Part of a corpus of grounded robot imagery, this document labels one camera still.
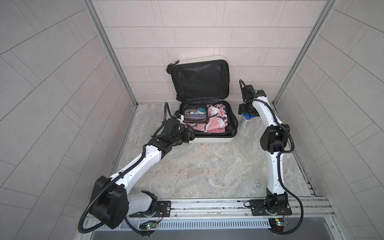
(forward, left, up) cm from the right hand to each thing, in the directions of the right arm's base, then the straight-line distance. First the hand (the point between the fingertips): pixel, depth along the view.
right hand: (246, 112), depth 99 cm
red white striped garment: (-9, +21, -6) cm, 23 cm away
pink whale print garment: (-3, +20, 0) cm, 21 cm away
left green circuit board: (-57, +57, -6) cm, 81 cm away
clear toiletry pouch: (+3, +34, -2) cm, 34 cm away
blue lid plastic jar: (-7, +2, +4) cm, 8 cm away
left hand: (-18, +35, +8) cm, 40 cm away
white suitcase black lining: (+19, +28, +8) cm, 35 cm away
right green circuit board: (-60, -1, -12) cm, 61 cm away
